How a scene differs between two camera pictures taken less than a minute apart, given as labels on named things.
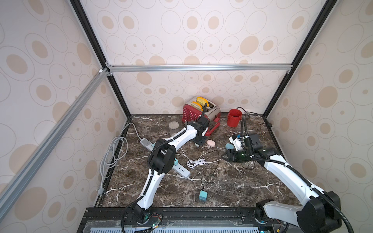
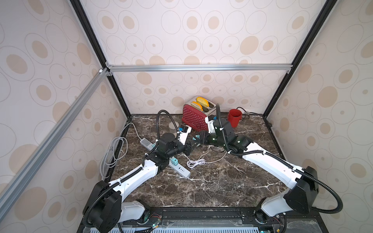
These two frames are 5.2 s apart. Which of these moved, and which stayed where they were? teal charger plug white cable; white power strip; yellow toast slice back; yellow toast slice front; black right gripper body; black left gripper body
Moved: black right gripper body; black left gripper body
Stayed: teal charger plug white cable; yellow toast slice front; yellow toast slice back; white power strip
